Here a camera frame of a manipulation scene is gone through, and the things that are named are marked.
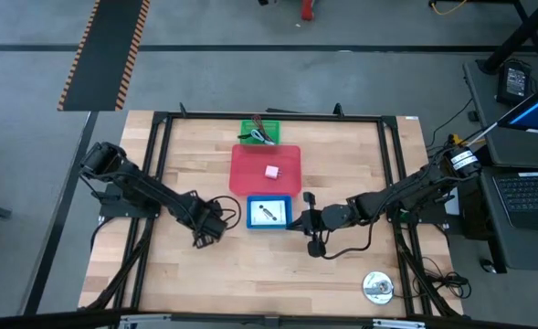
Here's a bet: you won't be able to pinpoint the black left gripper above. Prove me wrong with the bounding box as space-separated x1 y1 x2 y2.
190 200 228 250

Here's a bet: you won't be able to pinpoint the black laptop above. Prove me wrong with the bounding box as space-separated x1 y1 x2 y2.
478 166 538 273

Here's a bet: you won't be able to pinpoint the black stand leg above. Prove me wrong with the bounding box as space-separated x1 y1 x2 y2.
478 0 538 75

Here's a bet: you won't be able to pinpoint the silver round disc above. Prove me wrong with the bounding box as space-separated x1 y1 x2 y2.
362 271 396 306

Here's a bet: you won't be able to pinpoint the yellow cable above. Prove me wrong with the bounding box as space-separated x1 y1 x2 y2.
427 0 469 16

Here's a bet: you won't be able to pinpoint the black orange striped floor mat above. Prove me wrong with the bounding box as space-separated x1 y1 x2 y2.
57 0 152 112

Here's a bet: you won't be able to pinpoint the blue slotted plastic bin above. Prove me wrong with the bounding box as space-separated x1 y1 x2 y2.
245 195 293 230

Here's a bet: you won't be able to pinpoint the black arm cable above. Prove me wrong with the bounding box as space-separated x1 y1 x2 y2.
322 218 379 260
206 195 243 232

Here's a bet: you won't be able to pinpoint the black crossbar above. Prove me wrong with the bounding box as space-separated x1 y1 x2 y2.
0 309 538 329

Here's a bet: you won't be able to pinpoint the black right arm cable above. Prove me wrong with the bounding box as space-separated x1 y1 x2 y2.
322 218 379 260

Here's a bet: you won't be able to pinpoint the red black wires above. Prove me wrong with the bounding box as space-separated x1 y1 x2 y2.
251 113 275 143

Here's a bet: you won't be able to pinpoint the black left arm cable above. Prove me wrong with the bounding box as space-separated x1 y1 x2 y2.
206 195 243 232

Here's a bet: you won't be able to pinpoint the black aluminium rig frame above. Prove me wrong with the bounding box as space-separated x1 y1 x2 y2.
83 102 464 321

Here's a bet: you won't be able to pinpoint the white box with adapter print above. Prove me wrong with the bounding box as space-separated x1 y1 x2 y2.
249 199 288 227

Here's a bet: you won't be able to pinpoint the white cable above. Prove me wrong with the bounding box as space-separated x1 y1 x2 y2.
249 129 277 146

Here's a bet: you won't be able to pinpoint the black cable bundle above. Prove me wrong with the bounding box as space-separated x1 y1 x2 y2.
412 255 473 301

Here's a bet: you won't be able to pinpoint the black power adapter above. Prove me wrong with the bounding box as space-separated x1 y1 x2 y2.
496 60 533 107

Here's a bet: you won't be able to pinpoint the green plastic bin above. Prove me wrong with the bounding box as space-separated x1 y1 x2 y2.
239 119 281 146

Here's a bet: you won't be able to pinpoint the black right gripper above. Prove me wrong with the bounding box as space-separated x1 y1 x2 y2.
285 192 350 235

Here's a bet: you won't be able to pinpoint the pink plastic bin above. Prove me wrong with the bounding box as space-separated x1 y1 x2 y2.
228 143 302 197

